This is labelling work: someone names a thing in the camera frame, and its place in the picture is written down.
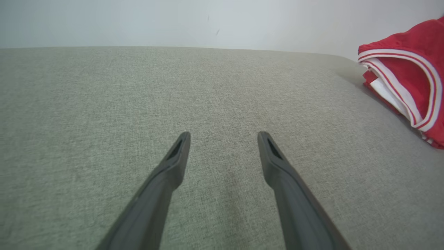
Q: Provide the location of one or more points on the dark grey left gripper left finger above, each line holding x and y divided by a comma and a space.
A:
152, 208

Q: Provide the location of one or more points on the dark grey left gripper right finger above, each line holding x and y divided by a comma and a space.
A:
298, 208

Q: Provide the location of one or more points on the red shirt with white sleeves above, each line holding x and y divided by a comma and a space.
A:
406, 69

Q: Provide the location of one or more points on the grey fabric sofa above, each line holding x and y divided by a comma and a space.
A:
173, 90

